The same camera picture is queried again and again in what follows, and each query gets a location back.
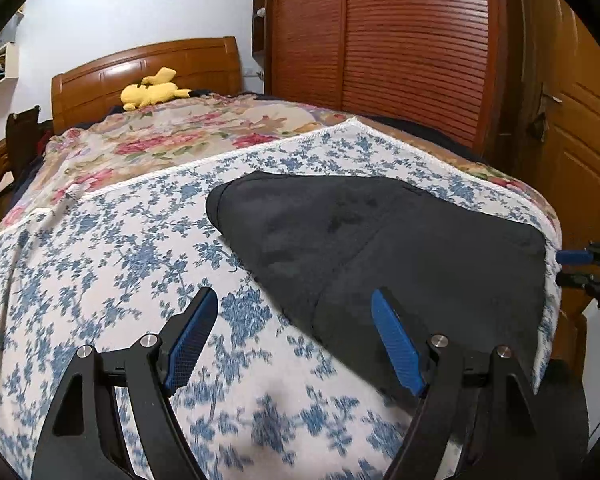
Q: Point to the dark wooden chair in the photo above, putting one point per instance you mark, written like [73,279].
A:
[22,133]

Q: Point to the yellow plush toy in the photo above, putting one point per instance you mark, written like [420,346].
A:
[152,90]

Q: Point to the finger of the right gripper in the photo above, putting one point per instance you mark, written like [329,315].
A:
[580,257]

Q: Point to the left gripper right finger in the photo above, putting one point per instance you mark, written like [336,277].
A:
[483,399]

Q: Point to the brown louvered wardrobe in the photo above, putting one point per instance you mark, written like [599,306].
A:
[450,65]

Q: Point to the red floral beige blanket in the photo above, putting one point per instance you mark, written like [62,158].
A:
[180,135]

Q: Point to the black jacket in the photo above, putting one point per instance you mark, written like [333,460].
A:
[320,247]

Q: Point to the wooden room door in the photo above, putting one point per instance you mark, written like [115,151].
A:
[560,119]

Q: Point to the wooden bed headboard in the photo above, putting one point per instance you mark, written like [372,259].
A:
[87,92]

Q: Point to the blue floral white bedsheet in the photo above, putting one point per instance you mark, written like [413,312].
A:
[106,267]

